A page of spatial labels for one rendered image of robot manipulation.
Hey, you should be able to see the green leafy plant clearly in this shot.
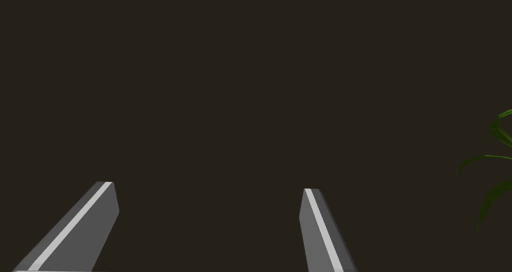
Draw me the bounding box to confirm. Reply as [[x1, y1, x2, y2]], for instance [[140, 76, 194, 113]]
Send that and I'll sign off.
[[456, 108, 512, 232]]

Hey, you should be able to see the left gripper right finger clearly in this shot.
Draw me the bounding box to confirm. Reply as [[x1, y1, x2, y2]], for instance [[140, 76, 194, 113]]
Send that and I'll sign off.
[[299, 187, 359, 272]]

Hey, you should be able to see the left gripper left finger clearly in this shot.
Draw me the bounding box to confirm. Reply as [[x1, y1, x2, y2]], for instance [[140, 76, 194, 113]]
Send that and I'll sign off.
[[11, 181, 120, 272]]

